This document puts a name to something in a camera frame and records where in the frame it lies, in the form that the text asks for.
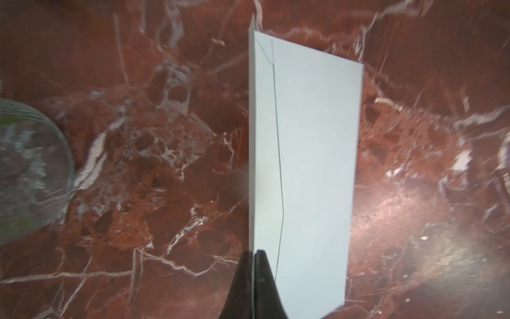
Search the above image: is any light blue envelope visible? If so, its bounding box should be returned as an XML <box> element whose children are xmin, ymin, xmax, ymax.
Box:
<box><xmin>248</xmin><ymin>21</ymin><xmax>363</xmax><ymax>318</ymax></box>

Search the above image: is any glass vase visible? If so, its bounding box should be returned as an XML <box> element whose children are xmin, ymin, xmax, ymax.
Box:
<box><xmin>1</xmin><ymin>98</ymin><xmax>75</xmax><ymax>245</ymax></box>

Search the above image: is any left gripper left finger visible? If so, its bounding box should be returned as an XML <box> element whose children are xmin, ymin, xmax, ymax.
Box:
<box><xmin>218</xmin><ymin>251</ymin><xmax>253</xmax><ymax>319</ymax></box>

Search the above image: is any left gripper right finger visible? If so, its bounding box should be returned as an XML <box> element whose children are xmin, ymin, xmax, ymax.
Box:
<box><xmin>253</xmin><ymin>250</ymin><xmax>288</xmax><ymax>319</ymax></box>

